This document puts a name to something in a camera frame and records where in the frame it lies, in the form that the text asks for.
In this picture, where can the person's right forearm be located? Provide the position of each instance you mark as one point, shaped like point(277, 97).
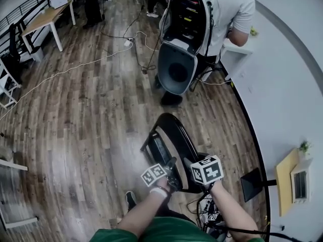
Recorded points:
point(234, 215)

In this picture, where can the black folding chair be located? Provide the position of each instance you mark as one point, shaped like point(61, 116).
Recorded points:
point(174, 137)

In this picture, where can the wooden table with white legs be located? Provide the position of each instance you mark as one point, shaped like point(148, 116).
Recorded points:
point(44, 19)

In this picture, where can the black flat panel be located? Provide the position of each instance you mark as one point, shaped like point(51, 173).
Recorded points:
point(252, 184)

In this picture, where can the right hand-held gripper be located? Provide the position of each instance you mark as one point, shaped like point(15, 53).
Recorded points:
point(208, 171)

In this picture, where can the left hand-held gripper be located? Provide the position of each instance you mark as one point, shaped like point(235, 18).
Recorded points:
point(154, 174)

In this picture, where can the white wristband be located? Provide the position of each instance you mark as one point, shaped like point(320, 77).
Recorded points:
point(158, 192)

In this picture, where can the white waste bin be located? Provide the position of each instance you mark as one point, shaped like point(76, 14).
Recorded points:
point(38, 54)

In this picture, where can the white desk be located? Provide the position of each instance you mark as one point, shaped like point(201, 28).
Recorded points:
point(237, 52)

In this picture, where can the person's green shirt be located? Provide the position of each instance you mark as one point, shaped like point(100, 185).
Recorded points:
point(156, 229)

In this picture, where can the small yellow-green plant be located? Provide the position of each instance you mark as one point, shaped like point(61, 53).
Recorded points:
point(254, 31)

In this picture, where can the open grey backpack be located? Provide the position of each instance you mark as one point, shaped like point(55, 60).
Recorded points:
point(180, 47)

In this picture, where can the white low table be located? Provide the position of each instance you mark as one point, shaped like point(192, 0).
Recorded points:
point(15, 166)

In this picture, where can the white power strip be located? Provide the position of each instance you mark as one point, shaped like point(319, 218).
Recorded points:
point(128, 42)

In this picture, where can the white wall box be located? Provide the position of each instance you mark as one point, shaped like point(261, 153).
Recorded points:
point(301, 179)

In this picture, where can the white shelf rack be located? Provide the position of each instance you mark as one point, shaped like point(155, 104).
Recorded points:
point(7, 84)

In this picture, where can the black office chair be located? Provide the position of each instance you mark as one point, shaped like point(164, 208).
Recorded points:
point(15, 52)

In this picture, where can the small green potted plant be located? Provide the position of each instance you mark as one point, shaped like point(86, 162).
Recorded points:
point(305, 147)

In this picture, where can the person's left forearm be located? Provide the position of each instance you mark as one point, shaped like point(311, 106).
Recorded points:
point(141, 215)

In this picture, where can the yellow wooden board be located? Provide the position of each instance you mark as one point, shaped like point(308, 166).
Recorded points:
point(285, 183)

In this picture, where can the black metal railing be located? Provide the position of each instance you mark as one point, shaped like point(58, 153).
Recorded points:
point(22, 6)

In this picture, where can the person's black shoe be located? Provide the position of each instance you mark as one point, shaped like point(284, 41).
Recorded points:
point(171, 99)
point(130, 200)

